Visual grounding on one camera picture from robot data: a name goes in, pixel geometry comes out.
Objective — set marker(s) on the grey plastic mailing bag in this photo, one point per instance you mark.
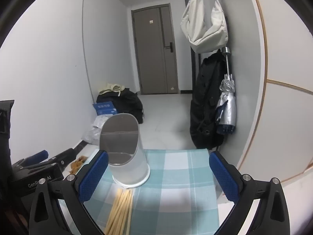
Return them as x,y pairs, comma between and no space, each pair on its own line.
91,135

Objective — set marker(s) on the brown suede shoe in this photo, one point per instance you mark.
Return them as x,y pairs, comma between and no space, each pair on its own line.
74,167
82,159

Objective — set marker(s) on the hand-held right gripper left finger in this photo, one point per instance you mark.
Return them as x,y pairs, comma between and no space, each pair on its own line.
94,176

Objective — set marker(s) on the blue cardboard box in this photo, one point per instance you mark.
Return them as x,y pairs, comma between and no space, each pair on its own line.
104,108

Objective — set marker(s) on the white shoulder bag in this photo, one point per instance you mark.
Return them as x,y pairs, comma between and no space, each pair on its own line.
200,27

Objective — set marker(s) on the teal checked tablecloth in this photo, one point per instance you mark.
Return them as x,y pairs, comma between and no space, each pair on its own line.
171,188

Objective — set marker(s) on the white translucent utensil holder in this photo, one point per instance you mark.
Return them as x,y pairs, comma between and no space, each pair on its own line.
133,169

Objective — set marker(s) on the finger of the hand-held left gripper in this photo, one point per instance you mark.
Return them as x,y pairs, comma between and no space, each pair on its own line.
64,155
36,157

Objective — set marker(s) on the black framed glass door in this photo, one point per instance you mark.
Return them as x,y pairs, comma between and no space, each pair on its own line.
193,73

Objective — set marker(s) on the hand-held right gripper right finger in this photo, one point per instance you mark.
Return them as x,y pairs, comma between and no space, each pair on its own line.
223,178

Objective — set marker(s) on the pile of bamboo chopsticks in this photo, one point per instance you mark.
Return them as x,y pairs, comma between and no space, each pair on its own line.
119,213

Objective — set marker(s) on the grey-brown door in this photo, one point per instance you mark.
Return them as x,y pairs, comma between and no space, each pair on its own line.
151,61

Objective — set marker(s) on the silver plastic mailing bag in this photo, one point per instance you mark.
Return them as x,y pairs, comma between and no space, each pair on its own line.
99,122

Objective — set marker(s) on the cream garment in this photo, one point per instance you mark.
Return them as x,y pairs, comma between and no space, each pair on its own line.
111,88

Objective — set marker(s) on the silver folding umbrella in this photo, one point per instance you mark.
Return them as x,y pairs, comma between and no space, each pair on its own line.
227,107

